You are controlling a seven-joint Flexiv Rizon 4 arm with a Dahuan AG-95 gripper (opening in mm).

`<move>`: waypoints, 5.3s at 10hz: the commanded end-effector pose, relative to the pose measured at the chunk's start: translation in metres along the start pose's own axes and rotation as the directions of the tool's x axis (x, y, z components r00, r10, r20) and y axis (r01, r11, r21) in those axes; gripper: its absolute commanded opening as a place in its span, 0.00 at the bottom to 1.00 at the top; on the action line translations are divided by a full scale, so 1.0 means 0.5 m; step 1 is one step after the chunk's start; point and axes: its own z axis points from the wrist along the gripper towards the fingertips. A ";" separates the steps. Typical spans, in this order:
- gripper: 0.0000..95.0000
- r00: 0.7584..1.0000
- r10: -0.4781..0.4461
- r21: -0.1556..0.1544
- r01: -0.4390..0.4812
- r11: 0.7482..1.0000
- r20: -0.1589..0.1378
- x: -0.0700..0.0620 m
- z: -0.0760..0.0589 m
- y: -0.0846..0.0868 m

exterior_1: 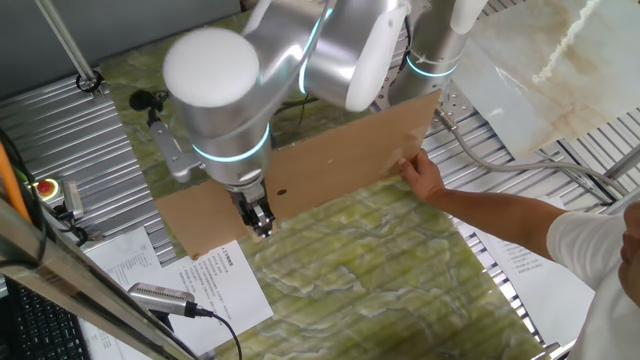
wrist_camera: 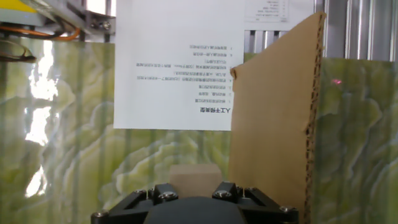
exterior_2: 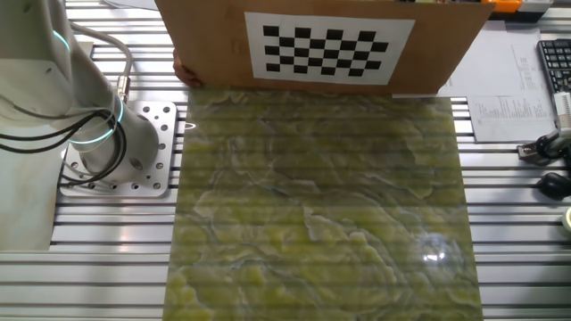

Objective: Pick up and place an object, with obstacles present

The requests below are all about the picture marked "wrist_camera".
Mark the small wooden cube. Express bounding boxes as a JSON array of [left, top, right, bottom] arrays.
[[169, 163, 223, 199]]

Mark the white paper with text list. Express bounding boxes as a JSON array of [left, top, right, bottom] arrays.
[[113, 0, 246, 132]]

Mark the orange cable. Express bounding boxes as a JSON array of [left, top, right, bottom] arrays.
[[0, 24, 82, 42]]

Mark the orange and grey device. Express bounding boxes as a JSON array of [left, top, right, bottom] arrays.
[[0, 0, 45, 28]]

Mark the aluminium frame bar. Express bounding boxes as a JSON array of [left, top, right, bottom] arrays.
[[21, 0, 116, 43]]

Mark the green marble pattern mat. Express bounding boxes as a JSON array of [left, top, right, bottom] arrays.
[[0, 36, 398, 224]]

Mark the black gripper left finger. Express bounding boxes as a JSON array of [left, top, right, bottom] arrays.
[[91, 182, 180, 224]]

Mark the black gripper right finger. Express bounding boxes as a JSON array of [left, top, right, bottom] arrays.
[[211, 181, 300, 224]]

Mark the dark thin cable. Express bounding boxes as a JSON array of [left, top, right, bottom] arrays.
[[0, 39, 37, 63]]

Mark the cardboard sheet with checkerboard print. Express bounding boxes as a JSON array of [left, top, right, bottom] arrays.
[[228, 11, 328, 224]]

